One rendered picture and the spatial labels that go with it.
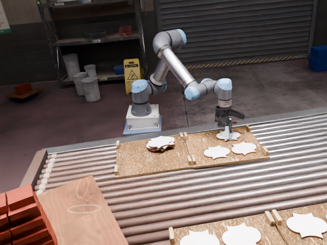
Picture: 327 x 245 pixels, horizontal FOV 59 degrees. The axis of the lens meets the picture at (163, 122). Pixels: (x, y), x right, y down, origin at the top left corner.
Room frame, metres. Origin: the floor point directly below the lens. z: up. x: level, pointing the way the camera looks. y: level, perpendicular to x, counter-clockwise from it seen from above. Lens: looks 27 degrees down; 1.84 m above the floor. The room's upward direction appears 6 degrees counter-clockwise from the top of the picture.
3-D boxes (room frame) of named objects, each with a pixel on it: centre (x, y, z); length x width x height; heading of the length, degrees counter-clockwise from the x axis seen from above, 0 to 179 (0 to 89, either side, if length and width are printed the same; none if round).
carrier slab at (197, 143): (1.43, -0.33, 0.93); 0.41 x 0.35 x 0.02; 92
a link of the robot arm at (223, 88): (1.51, -0.36, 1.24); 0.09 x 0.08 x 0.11; 37
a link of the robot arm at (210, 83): (1.58, -0.28, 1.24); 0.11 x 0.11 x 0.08; 37
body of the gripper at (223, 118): (1.51, -0.35, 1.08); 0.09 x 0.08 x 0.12; 92
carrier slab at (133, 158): (1.42, 0.09, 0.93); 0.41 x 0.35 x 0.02; 93
